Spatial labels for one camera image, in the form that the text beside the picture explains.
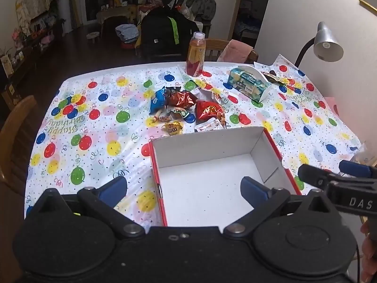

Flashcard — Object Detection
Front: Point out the white red snack packet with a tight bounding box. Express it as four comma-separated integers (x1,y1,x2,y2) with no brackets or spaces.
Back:
194,118,226,132

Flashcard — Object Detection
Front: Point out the sausage stick snack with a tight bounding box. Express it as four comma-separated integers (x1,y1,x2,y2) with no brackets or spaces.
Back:
153,109,165,122

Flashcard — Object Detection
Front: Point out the yellow snack packet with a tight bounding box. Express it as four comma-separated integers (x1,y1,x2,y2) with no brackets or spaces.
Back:
162,120,183,136

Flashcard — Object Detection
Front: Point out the red chip bag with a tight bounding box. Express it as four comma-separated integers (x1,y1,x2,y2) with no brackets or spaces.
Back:
196,100,226,126

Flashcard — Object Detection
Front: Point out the blue cookie snack bag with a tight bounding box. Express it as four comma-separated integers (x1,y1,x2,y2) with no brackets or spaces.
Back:
150,87,166,114

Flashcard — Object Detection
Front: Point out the green egg snack packet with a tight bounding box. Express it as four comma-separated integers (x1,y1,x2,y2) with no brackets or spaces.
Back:
169,107,190,120

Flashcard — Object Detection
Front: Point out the silver white spicy strip bag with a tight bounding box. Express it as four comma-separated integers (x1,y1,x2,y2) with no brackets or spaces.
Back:
191,87,222,104

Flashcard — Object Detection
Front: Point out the black dark snack packet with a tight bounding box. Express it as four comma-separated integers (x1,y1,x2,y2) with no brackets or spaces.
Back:
164,86,181,96

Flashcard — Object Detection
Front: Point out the brown foil snack bag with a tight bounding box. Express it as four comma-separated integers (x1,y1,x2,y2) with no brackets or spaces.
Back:
167,91,197,109

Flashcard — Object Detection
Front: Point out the clear orange snack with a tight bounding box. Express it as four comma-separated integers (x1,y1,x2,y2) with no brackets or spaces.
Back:
152,116,172,123

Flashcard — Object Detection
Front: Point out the person right hand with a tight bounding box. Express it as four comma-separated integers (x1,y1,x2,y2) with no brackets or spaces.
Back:
361,221,377,282

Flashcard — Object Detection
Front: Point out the red white cardboard box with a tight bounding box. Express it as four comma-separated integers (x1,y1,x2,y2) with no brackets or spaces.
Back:
149,126,301,229

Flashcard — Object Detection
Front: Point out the balloon birthday tablecloth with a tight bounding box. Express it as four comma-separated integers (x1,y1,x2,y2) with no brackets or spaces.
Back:
25,56,361,228

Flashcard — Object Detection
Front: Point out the empty wrapper near tissue box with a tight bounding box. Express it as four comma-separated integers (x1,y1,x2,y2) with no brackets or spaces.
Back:
262,70,289,85

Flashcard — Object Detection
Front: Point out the wooden chair left side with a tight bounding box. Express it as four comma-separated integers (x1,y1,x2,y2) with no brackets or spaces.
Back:
1,95,37,196

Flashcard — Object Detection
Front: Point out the wooden chair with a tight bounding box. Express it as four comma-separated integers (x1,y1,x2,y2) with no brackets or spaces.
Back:
1,95,37,196
205,38,259,63

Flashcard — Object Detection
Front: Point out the teal tissue box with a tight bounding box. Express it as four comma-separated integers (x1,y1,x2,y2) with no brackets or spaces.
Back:
227,65,273,103

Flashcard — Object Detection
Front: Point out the grey desk lamp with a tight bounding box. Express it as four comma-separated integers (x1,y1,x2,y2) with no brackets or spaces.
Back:
295,21,344,68

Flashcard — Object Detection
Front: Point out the orange juice bottle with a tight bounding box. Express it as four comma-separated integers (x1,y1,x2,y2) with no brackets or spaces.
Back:
186,32,206,77

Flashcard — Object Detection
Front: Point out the wooden chair far side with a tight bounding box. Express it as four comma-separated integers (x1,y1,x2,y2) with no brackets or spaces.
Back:
205,38,259,63

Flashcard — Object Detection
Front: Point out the black backpack green stripe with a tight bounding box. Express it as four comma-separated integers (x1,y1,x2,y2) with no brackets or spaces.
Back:
141,6,199,59

